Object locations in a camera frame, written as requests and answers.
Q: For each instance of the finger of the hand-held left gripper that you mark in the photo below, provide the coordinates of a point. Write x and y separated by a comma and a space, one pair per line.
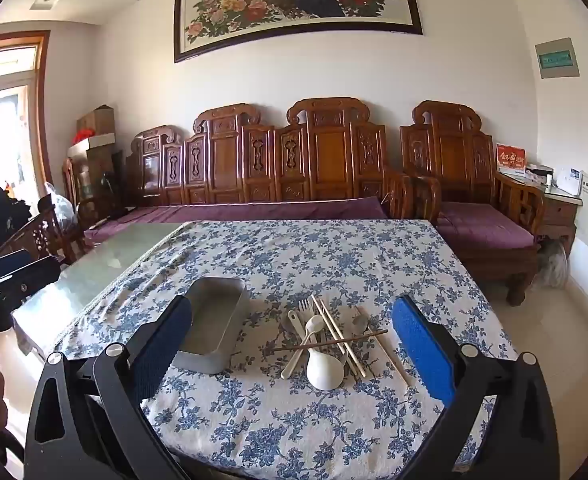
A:
8, 262
28, 280

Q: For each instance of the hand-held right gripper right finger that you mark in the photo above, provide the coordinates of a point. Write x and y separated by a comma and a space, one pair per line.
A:
421, 350

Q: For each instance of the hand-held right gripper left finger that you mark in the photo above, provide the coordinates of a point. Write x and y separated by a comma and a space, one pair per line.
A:
166, 345

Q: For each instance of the beige chopstick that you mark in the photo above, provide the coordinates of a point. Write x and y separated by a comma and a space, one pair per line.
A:
335, 321
330, 329
389, 360

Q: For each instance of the dark wooden chopstick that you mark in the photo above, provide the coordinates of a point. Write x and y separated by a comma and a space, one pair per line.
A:
374, 333

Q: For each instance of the grey metal container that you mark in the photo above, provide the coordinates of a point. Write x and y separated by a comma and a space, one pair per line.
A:
213, 320

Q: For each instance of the white ceramic soup spoon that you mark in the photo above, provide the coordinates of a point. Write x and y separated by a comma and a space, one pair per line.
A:
325, 372

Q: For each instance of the white plastic fork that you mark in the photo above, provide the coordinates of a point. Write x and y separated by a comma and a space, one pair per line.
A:
304, 306

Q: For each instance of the carved wooden chair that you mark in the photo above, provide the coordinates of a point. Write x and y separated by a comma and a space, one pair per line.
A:
38, 240

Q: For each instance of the dark clothes pile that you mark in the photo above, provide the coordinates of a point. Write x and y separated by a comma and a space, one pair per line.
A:
1, 215

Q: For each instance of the clear plastic bag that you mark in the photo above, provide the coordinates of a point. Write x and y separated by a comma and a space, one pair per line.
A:
62, 212

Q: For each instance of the black desk fan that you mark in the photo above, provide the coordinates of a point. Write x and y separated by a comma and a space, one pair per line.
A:
106, 182

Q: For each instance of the blue floral tablecloth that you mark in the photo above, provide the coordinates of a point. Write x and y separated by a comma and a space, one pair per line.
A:
274, 425

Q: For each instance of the purple armchair cushion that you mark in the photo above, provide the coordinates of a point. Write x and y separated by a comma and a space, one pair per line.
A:
479, 225

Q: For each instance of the purple sofa cushion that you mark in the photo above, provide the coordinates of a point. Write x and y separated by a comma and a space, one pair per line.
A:
223, 212

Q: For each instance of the red decoration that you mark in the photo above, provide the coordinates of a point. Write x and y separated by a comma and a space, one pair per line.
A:
84, 135

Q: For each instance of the white-lidded cardboard box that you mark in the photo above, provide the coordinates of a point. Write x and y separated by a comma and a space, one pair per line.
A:
96, 142

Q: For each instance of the grey fluffy duster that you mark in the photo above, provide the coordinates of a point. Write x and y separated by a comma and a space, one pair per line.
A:
554, 265

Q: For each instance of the wooden side table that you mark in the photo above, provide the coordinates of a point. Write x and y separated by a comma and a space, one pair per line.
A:
556, 215

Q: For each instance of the carved wooden sofa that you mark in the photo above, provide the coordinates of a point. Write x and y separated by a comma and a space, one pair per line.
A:
226, 160

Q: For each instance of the carved wooden armchair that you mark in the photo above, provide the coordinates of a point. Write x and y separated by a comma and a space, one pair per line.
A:
451, 155

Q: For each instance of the tissue box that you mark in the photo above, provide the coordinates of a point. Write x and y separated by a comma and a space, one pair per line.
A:
539, 172

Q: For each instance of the white desktop device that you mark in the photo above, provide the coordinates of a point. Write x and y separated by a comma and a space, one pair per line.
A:
570, 181

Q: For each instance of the wooden door frame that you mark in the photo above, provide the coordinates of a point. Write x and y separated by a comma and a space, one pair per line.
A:
41, 110

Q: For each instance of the grey wall panel box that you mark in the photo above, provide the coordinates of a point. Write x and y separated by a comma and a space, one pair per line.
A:
556, 57

